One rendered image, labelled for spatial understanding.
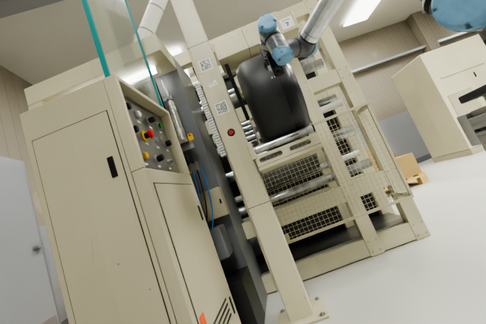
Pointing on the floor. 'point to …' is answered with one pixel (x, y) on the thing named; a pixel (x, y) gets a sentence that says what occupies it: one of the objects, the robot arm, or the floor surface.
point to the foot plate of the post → (308, 316)
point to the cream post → (237, 148)
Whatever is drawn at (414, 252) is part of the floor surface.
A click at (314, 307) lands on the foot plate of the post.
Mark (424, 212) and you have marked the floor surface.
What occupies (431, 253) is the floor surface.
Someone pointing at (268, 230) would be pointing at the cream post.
